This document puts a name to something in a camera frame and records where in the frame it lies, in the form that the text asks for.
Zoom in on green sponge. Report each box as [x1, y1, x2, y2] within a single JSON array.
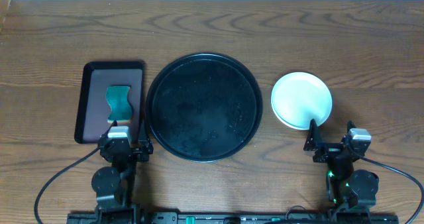
[[105, 86, 133, 123]]

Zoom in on light blue plate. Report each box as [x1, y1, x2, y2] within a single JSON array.
[[270, 72, 333, 114], [274, 111, 330, 131]]

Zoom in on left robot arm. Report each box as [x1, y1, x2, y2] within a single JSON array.
[[91, 121, 153, 224]]

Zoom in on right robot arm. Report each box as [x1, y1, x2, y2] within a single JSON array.
[[303, 119, 379, 223]]

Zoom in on rectangular black sponge tray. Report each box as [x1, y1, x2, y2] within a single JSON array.
[[74, 60, 144, 144]]

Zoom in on round black tray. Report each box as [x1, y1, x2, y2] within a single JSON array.
[[145, 53, 263, 162]]

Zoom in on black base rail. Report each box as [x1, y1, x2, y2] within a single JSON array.
[[66, 212, 399, 224]]

